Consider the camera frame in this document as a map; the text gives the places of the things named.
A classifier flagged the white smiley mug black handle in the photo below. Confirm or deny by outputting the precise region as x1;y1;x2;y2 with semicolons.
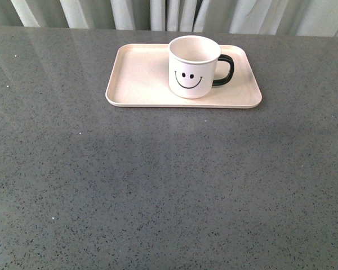
168;35;234;99

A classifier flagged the cream rectangular tray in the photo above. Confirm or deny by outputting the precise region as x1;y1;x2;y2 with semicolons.
105;44;262;109

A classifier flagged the white pleated curtain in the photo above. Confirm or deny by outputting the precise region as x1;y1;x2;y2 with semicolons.
0;0;338;37

